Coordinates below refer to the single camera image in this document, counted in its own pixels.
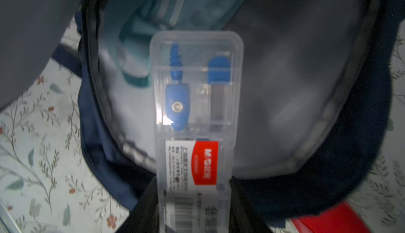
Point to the red card box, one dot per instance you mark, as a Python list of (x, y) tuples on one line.
[(339, 219)]

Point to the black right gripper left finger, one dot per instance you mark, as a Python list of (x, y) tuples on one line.
[(144, 218)]

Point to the light blue pencil pouch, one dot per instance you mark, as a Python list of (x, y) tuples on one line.
[(129, 25)]

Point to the navy blue student backpack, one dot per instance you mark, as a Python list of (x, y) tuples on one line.
[(313, 110)]

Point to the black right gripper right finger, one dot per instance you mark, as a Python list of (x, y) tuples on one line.
[(243, 217)]

